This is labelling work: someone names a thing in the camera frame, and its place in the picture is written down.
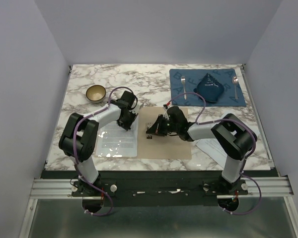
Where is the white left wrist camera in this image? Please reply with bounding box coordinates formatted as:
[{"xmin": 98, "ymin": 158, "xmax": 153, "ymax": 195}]
[{"xmin": 131, "ymin": 103, "xmax": 143, "ymax": 115}]

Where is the black mounting base rail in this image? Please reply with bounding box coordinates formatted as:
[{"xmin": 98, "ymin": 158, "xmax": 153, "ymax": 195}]
[{"xmin": 72, "ymin": 171, "xmax": 248, "ymax": 207}]

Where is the beige ceramic bowl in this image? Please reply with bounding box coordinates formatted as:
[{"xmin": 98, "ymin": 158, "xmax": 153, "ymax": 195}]
[{"xmin": 85, "ymin": 85, "xmax": 106, "ymax": 104}]

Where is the aluminium frame rail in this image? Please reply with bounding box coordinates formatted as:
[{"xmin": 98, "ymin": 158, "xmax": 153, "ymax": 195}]
[{"xmin": 29, "ymin": 177, "xmax": 294, "ymax": 199}]

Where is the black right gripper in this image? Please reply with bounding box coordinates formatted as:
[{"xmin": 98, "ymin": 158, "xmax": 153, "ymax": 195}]
[{"xmin": 146, "ymin": 115, "xmax": 179, "ymax": 137}]

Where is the silver fork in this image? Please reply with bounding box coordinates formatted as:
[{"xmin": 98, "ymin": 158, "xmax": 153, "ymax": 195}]
[{"xmin": 181, "ymin": 76, "xmax": 187, "ymax": 100}]

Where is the dark blue ceramic dish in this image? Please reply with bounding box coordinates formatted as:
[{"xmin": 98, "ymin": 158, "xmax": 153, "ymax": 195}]
[{"xmin": 194, "ymin": 73, "xmax": 224, "ymax": 103}]

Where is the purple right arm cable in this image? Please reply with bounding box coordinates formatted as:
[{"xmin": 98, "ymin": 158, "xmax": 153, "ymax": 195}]
[{"xmin": 162, "ymin": 93, "xmax": 262, "ymax": 216}]

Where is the chrome folder clip mechanism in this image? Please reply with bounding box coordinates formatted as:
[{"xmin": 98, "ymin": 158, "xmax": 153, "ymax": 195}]
[{"xmin": 146, "ymin": 122, "xmax": 152, "ymax": 139}]

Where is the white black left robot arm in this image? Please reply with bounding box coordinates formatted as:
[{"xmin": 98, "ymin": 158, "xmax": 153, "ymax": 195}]
[{"xmin": 59, "ymin": 86, "xmax": 140, "ymax": 196}]

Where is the beige paper folder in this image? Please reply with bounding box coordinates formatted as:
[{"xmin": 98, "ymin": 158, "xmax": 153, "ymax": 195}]
[{"xmin": 95, "ymin": 106, "xmax": 192, "ymax": 160}]

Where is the printed white paper sheet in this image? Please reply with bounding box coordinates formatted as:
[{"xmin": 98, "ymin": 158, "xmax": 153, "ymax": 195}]
[{"xmin": 95, "ymin": 118, "xmax": 139, "ymax": 158}]

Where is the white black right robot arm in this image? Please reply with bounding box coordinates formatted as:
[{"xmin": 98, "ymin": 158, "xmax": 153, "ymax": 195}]
[{"xmin": 146, "ymin": 106, "xmax": 257, "ymax": 194}]

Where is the silver spoon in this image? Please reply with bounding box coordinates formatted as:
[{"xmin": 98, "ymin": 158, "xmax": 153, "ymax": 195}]
[{"xmin": 232, "ymin": 76, "xmax": 238, "ymax": 100}]

